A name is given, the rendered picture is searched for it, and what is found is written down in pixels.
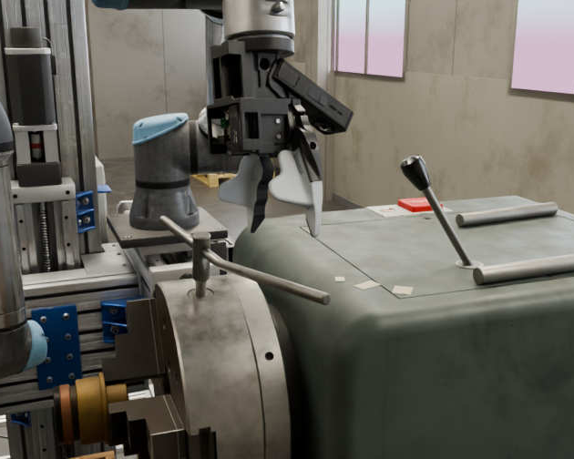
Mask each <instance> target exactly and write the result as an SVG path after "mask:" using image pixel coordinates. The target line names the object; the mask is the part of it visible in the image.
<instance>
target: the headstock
mask: <svg viewBox="0 0 574 459"><path fill-rule="evenodd" d="M438 202H439V203H441V204H443V207H445V208H447V209H451V210H453V211H449V212H445V214H446V216H447V217H448V219H449V221H450V223H451V224H452V226H453V228H454V230H455V231H456V234H457V236H458V237H459V238H460V240H461V242H462V244H463V245H464V247H465V249H466V251H467V253H468V255H469V257H470V258H471V260H475V261H479V262H481V263H483V266H488V265H496V264H502V263H510V262H517V261H523V260H536V259H544V258H550V257H557V256H565V255H571V254H574V215H573V214H570V213H568V212H565V211H562V210H559V209H558V212H557V213H556V214H555V215H548V216H541V217H535V218H527V219H514V220H507V221H500V222H493V223H486V224H479V225H472V226H465V227H459V226H457V224H456V215H457V214H458V213H466V212H473V211H480V210H489V209H503V208H510V207H517V206H526V205H533V204H540V203H537V202H535V201H532V200H529V199H524V198H521V197H519V196H505V197H494V198H482V199H461V200H450V201H438ZM459 260H461V259H460V257H459V256H458V254H457V252H456V250H455V248H454V246H453V245H452V243H451V241H450V239H449V238H448V237H447V235H446V233H445V231H444V229H443V227H442V226H441V224H440V222H439V220H438V219H437V217H436V214H435V213H429V214H418V215H408V216H397V217H387V218H385V217H383V216H381V215H379V214H377V213H375V212H373V211H371V210H370V209H348V210H339V211H330V212H322V217H321V225H320V232H319V235H318V236H317V237H312V235H311V232H310V230H309V227H308V224H307V222H306V216H305V214H303V215H295V216H287V217H279V218H272V219H264V220H263V222H262V223H261V225H260V226H259V228H257V230H256V231H255V232H254V233H250V232H249V228H248V226H247V227H246V228H245V229H244V230H243V231H242V232H241V233H240V235H239V236H238V238H237V239H236V241H235V243H234V247H233V252H232V262H233V263H235V264H238V265H241V266H243V267H246V268H250V269H253V270H257V271H260V272H263V273H266V274H269V275H272V276H275V277H278V278H281V279H284V280H287V281H291V282H294V283H298V284H301V285H303V286H306V287H309V288H312V289H315V290H318V291H323V292H326V293H328V294H330V296H331V300H330V302H329V303H328V304H327V305H322V304H320V303H317V302H314V301H310V300H307V299H305V298H302V297H299V296H296V295H293V294H290V293H288V292H285V291H280V290H278V289H275V288H273V287H270V286H267V285H264V284H261V283H259V282H257V283H258V285H259V286H260V288H261V290H262V292H263V294H264V296H265V298H266V301H267V302H268V303H269V304H271V305H272V306H274V307H275V308H276V310H277V311H278V312H279V313H280V315H281V316H282V319H283V321H284V323H285V325H286V328H287V330H288V333H289V335H290V338H291V341H292V347H293V350H294V354H295V358H296V361H297V366H298V372H299V377H300V384H301V391H302V440H301V445H300V449H299V452H298V454H297V455H296V457H295V458H294V459H320V458H321V459H574V271H570V272H563V273H557V274H550V275H544V276H537V277H531V278H525V279H518V280H506V281H500V282H493V283H487V284H480V285H478V284H476V283H475V281H474V279H473V270H470V269H463V268H460V267H457V266H456V262H457V261H459ZM335 277H344V280H345V281H335ZM367 281H374V282H376V283H379V284H381V285H379V286H375V287H373V288H370V289H366V290H362V289H359V288H356V287H354V285H357V284H360V283H364V282H367ZM395 286H404V287H413V289H412V292H411V295H407V294H398V293H392V292H393V289H394V287H395ZM317 403H318V405H317ZM315 407H316V408H315ZM315 409H316V410H315ZM317 410H319V411H317ZM321 411H323V412H322V413H321ZM323 414H324V415H323ZM317 415H318V417H317ZM316 430H317V431H316ZM316 435H317V436H316ZM325 436H326V437H325ZM318 437H319V438H320V439H318ZM326 438H327V439H326ZM328 438H329V441H328ZM314 440H315V442H317V443H315V442H314ZM316 440H317V441H316ZM323 442H324V443H323ZM319 444H320V446H319ZM314 445H315V446H314ZM316 446H317V447H316ZM316 451H317V452H318V453H317V452H316ZM317 455H318V456H317Z"/></svg>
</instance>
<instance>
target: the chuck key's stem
mask: <svg viewBox="0 0 574 459"><path fill-rule="evenodd" d="M205 249H210V234H209V233H208V232H207V231H196V232H195V233H194V234H193V235H192V279H194V280H195V293H194V295H195V296H196V297H197V298H199V299H200V298H203V297H206V296H208V295H207V294H206V286H207V280H208V279H209V278H210V262H209V261H208V260H206V259H205V258H204V257H202V256H201V252H202V251H203V250H205Z"/></svg>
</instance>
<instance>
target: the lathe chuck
mask: <svg viewBox="0 0 574 459"><path fill-rule="evenodd" d="M154 286H155V293H156V301H157V307H158V315H159V327H160V335H161V342H162V349H163V356H164V363H165V365H166V368H167V371H168V373H167V374H164V375H163V377H162V378H156V379H155V378H154V379H153V389H154V396H160V395H164V394H170V396H171V397H172V400H173V402H174V403H175V406H176V408H177V410H178V413H179V416H180V419H181V421H182V422H183V425H184V427H185V429H186V432H187V434H188V435H196V434H199V429H200V428H206V427H209V429H210V432H213V437H214V456H215V459H264V424H263V412H262V403H261V388H260V382H259V376H258V371H257V365H256V360H255V355H254V350H253V347H252V342H251V336H250V332H249V328H248V324H247V322H246V319H245V315H244V312H243V309H242V307H241V303H240V301H239V298H238V296H237V294H236V292H235V290H234V289H233V287H232V285H231V283H230V282H229V281H228V280H227V279H226V278H225V277H223V276H221V275H218V276H210V278H209V279H208V280H207V286H206V290H209V291H211V292H212V293H213V295H214V296H213V297H212V298H211V299H210V300H207V301H195V300H192V299H191V298H189V297H188V293H189V292H190V291H193V290H195V280H194V279H184V280H167V281H159V282H157V283H156V284H155V285H154Z"/></svg>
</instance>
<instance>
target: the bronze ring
mask: <svg viewBox="0 0 574 459"><path fill-rule="evenodd" d="M75 383H76V385H72V386H69V384H62V385H59V386H56V387H53V397H54V409H55V420H56V438H57V444H58V445H62V444H64V445H67V444H73V443H74V441H78V440H80V442H81V445H86V444H95V443H101V442H105V444H110V428H109V416H108V404H109V403H118V402H125V401H129V398H128V387H127V384H126V382H124V381H123V382H112V383H105V378H104V373H102V372H99V373H98V376H97V377H90V378H84V379H78V380H75Z"/></svg>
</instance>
